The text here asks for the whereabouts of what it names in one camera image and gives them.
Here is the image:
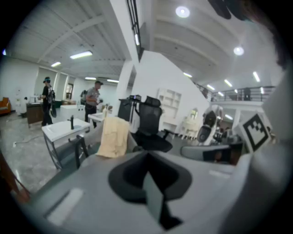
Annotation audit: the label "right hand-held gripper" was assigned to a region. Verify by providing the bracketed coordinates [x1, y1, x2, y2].
[180, 113, 273, 162]

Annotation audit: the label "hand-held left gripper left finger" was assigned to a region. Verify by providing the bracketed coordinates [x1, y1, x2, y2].
[22, 152, 161, 234]

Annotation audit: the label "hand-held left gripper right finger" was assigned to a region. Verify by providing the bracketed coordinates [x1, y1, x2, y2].
[148, 152, 236, 234]

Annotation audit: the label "cream knit clothes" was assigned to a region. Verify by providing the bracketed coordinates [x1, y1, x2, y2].
[96, 117, 130, 158]

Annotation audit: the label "black mesh office chair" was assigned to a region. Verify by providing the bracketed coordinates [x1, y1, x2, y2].
[131, 96, 176, 153]

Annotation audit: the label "person's right hand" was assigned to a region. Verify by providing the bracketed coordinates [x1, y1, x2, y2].
[229, 148, 241, 165]

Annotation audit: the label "white vanity with oval mirror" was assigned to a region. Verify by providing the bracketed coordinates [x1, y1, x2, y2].
[181, 107, 202, 140]

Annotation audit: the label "white bookshelf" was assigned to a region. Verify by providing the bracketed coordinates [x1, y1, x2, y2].
[157, 87, 183, 133]

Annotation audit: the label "white sink table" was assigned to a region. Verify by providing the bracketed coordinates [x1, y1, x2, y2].
[42, 118, 92, 170]

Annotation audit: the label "white counter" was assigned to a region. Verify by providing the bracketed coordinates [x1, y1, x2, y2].
[87, 112, 106, 129]

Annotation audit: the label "black mezzanine railing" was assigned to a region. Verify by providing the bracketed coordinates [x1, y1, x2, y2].
[194, 83, 277, 102]

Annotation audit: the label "dark gray upright machine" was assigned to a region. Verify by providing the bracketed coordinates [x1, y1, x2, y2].
[118, 94, 142, 133]

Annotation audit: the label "dark brown cabinet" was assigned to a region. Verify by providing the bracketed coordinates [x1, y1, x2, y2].
[26, 102, 44, 128]

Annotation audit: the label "orange sofa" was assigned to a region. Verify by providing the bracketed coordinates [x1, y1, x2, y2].
[0, 97, 11, 115]

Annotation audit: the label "floor cable with plug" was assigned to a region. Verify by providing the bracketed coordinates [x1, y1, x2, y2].
[13, 134, 44, 147]

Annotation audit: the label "black balcony edge frame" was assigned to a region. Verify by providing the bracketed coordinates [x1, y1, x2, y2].
[126, 0, 145, 63]

